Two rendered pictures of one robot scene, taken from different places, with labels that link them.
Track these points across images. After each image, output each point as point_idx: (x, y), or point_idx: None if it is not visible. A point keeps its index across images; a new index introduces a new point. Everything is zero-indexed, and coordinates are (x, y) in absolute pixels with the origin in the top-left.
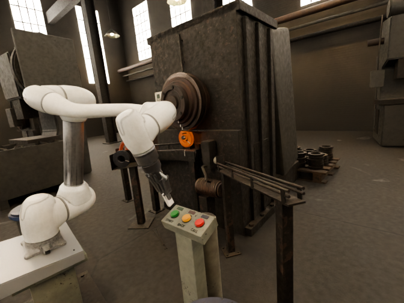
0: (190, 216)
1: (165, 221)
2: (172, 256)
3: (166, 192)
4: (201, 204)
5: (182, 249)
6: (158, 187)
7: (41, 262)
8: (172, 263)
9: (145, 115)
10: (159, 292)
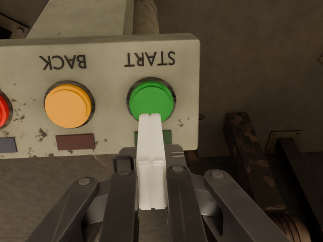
0: (52, 118)
1: (167, 45)
2: (289, 51)
3: (78, 197)
4: (270, 189)
5: (94, 7)
6: (179, 212)
7: None
8: (275, 36)
9: None
10: None
